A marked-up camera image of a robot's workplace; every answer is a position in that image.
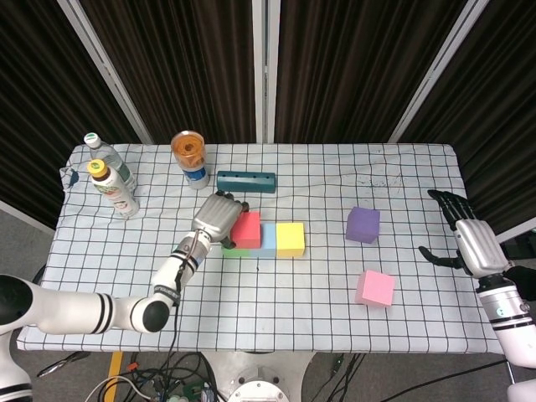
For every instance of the black trouser leg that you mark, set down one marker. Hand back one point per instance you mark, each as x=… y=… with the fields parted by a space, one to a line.
x=525 y=282

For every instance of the blue white drink can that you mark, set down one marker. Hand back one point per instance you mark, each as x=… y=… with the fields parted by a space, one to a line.
x=197 y=179

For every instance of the purple foam cube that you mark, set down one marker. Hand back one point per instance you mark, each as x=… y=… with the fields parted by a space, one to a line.
x=362 y=225

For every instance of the yellow floor tape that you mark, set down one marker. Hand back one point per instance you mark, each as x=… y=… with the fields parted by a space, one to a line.
x=115 y=364

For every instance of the white partition foot rail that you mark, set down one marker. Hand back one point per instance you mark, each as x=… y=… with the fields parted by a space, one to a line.
x=517 y=236
x=25 y=215

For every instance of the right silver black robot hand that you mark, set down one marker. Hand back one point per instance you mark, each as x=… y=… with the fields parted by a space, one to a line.
x=479 y=247

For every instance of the yellow foam cube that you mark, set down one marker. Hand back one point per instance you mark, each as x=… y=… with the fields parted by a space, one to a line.
x=290 y=238

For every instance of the white tea drink bottle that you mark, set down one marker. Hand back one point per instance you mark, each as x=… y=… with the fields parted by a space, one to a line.
x=113 y=188

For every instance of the white black checkered tablecloth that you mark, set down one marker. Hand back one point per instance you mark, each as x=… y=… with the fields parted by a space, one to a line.
x=293 y=301

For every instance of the green foam cube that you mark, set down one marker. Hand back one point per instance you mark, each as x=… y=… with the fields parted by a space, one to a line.
x=234 y=252

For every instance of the teal rectangular holder block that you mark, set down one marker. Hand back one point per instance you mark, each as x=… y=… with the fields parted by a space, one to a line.
x=245 y=183

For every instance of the pink foam cube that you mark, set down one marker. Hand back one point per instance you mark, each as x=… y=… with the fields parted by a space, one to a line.
x=374 y=289

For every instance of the clear jar orange rubber bands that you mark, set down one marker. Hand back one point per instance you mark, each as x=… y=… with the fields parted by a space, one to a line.
x=188 y=151

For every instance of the light blue foam cube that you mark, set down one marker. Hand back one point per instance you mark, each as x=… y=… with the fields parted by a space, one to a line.
x=268 y=240

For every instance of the clear water bottle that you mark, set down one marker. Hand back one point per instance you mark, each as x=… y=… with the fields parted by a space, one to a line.
x=119 y=165

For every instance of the white partition post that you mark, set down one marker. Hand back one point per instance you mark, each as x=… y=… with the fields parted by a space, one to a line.
x=437 y=69
x=266 y=71
x=105 y=69

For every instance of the red foam cube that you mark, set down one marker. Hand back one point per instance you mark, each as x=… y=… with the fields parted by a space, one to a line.
x=247 y=230

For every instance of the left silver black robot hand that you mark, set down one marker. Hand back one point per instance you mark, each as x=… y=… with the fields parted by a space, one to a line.
x=213 y=215

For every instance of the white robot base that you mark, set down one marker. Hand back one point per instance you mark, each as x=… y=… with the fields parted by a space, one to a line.
x=257 y=372

